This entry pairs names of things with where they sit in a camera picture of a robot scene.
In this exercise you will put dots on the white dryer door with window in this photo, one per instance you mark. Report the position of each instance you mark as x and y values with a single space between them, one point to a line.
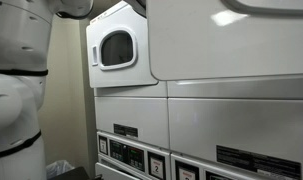
207 43
124 75

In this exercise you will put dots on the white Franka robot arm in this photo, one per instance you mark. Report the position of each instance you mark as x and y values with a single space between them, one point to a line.
17 40

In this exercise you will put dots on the white stacked dryer unit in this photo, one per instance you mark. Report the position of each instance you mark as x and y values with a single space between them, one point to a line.
241 126
131 113

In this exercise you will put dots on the clear plastic trash bag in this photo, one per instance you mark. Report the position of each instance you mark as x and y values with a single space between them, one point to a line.
59 168

